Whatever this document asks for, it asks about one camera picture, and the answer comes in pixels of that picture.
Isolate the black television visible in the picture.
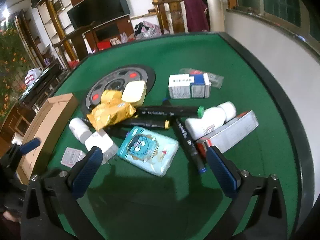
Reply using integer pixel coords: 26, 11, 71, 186
67, 0, 131, 28

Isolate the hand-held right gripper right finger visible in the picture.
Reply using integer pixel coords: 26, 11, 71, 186
206, 145, 298, 240

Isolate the cardboard box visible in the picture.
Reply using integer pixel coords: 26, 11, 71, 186
16, 93, 79, 184

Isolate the small white bottle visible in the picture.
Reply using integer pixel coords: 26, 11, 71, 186
69, 117, 93, 142

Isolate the black marker green cap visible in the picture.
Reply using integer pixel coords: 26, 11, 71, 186
136, 105, 205, 118

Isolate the white wrapped packet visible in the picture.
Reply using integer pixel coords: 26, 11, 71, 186
84, 129, 119, 164

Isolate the round grey table centre panel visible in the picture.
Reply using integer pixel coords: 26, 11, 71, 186
81, 64, 156, 115

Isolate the black marker blue cap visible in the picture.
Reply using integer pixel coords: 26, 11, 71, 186
172, 117, 207, 173

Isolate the orange flower picture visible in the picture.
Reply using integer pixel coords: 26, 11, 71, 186
0, 27, 28, 120

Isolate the blue cartoon tissue packet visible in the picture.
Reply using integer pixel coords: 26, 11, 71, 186
117, 126, 179, 178

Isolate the clear packet with red item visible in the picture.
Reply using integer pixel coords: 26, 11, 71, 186
179, 68, 224, 89

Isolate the black low cabinet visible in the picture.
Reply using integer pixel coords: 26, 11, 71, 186
20, 60, 63, 105

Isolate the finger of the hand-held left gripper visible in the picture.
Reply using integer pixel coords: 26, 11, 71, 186
10, 137, 41, 155

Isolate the yellow tape roll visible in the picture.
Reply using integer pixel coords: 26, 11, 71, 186
101, 89, 123, 104

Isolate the maroon cloth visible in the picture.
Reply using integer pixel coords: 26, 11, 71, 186
183, 0, 210, 32

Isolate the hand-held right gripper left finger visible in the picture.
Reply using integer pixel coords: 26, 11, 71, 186
21, 146, 110, 240

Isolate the pile of clothes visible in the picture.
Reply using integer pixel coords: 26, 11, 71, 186
134, 21, 163, 40

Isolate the small white red-print box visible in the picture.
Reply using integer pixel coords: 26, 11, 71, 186
61, 147, 85, 168

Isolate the dark wooden chair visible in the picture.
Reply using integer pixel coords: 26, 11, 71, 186
52, 21, 97, 63

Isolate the white red plastic bag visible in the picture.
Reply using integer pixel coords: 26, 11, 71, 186
24, 68, 44, 85

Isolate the black marker yellow cap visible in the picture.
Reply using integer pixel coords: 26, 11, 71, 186
117, 119, 171, 129

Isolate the silver red box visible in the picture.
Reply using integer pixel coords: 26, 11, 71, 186
196, 110, 259, 154

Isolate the cream plastic case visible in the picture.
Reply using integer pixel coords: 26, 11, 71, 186
122, 80, 146, 105

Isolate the white blue medicine box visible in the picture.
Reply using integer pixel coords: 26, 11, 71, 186
168, 73, 210, 99

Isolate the large white bottle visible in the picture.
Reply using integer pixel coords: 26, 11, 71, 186
185, 102, 237, 140

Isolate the gold snack packet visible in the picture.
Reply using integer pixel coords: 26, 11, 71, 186
87, 102, 138, 130

